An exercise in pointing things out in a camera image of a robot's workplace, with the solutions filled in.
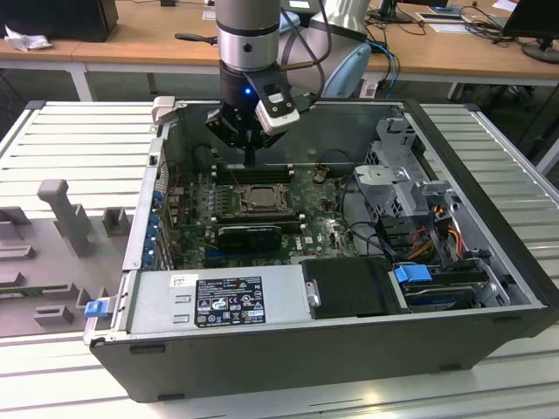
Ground silver shroud handle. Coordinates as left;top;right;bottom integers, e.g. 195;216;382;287
305;281;322;309

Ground crumpled white paper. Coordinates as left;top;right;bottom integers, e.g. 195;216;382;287
3;24;53;52

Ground green motherboard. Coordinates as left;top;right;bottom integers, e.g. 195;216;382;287
174;168;363;270

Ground green RAM stick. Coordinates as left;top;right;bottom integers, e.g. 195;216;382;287
0;285;45;299

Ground grey power supply unit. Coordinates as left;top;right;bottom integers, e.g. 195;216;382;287
126;264;314;335

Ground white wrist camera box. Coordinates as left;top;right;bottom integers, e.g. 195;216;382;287
255;89;302;135

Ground black desk cable tangle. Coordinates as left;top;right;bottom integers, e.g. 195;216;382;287
365;7;427;37

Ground thick black cable loop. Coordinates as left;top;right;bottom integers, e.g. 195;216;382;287
339;174;397;259

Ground blue cable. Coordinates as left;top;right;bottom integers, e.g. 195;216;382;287
370;41;401;95

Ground black RAM slot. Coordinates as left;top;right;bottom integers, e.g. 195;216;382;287
217;171;292;184
217;162;292;174
217;209;297;221
217;219;305;232

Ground silver CPU plate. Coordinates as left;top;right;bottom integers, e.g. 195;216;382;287
249;187;281;206

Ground dark desk cable tangle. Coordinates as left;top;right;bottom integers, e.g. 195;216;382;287
461;4;525;44

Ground pale blue teach pendant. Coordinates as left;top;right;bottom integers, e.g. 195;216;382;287
321;42;373;99

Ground black monitor stand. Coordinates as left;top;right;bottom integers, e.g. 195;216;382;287
377;0;414;24

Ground grey case latch handle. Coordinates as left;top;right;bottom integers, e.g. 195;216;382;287
150;96;188;127

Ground blue disk carrier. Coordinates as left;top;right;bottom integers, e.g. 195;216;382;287
392;264;433;289

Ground black graphics card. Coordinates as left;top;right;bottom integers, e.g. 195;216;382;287
216;224;284;253

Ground metal drive cage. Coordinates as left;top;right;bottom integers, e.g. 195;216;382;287
353;115;464;219

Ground metal socket cover frame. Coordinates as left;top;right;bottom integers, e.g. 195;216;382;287
238;183;292;215

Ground black rating label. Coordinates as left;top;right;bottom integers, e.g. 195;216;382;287
194;275;266;326

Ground yellow red wire bundle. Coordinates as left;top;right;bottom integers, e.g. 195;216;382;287
410;204;465;263

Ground grey parts rack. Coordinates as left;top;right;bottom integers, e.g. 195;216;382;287
0;178;136;340

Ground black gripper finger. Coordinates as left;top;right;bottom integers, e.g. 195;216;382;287
204;108;256;169
249;129;281;169

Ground black computer box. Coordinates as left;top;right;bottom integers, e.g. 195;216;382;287
0;0;119;44

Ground hard disk drive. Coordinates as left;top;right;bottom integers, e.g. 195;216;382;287
402;282;478;313

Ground black plastic shroud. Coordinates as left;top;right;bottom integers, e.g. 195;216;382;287
300;257;411;319

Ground black PC case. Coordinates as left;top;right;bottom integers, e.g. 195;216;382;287
82;96;559;403

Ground blue case latch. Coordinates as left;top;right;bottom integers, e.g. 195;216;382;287
86;299;110;319

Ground black monitor with stand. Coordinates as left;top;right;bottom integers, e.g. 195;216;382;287
501;0;559;65

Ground white framed paper sheet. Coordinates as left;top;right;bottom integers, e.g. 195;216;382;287
414;10;465;24

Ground wooden desk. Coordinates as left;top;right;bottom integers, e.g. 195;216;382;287
0;0;559;104

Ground thin black wire loop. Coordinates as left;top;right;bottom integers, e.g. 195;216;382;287
321;149;357;168

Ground CPU socket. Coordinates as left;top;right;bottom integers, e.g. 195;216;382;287
238;182;293;216

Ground black handle tool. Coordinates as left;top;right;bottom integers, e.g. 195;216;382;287
174;32;219;46

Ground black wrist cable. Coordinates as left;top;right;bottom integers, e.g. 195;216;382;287
278;7;334;98

